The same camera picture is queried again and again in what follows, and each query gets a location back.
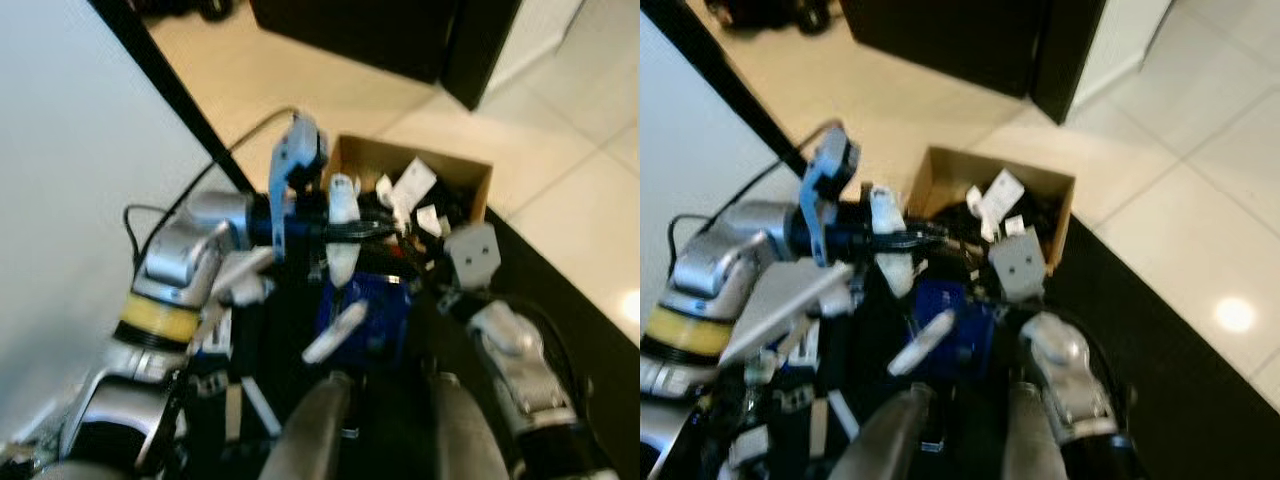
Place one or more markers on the grey robot leg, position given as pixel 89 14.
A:
pixel 880 440
pixel 468 435
pixel 305 430
pixel 1040 440

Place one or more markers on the light blue left wrist camera mount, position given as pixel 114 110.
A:
pixel 295 150
pixel 822 160

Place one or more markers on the white hand brush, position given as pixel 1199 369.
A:
pixel 345 265
pixel 893 265

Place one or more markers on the white printed paper tag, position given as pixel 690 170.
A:
pixel 430 220
pixel 1013 226

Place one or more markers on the black clothing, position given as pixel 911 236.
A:
pixel 1035 210
pixel 455 205

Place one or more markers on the wide black door jamb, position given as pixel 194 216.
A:
pixel 485 50
pixel 1070 60

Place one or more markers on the grey right robot leg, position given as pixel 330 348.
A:
pixel 468 435
pixel 1040 440

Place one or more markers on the brown cardboard box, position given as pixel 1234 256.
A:
pixel 960 165
pixel 370 150

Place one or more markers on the brown cardboard strip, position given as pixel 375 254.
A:
pixel 818 430
pixel 234 415

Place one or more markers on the white paper strip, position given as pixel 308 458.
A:
pixel 263 408
pixel 848 416

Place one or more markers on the small white paper tag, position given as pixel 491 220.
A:
pixel 385 188
pixel 975 200

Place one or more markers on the black door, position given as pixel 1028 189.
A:
pixel 940 40
pixel 350 30

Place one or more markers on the blue plastic dustpan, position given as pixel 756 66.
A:
pixel 972 335
pixel 385 325

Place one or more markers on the large white paper tag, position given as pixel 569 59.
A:
pixel 1003 190
pixel 415 182

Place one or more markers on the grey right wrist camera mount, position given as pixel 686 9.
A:
pixel 472 255
pixel 1017 265

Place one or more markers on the crumpled white paper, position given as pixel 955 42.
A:
pixel 250 290

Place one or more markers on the thin black door frame post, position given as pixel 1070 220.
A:
pixel 165 70
pixel 720 60

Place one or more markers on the black wheeled cart base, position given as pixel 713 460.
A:
pixel 205 8
pixel 800 15

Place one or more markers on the grey left robot leg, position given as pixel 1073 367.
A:
pixel 305 430
pixel 880 440

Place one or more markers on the white flat paper sheet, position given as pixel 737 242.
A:
pixel 790 305

